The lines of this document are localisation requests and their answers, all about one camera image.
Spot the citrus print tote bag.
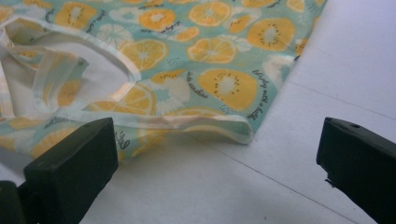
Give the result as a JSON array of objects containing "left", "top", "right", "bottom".
[{"left": 0, "top": 0, "right": 329, "bottom": 163}]

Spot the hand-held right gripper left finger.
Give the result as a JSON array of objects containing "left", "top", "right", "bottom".
[{"left": 23, "top": 117, "right": 120, "bottom": 224}]

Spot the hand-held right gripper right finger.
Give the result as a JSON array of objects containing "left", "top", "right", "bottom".
[{"left": 316, "top": 117, "right": 396, "bottom": 224}]

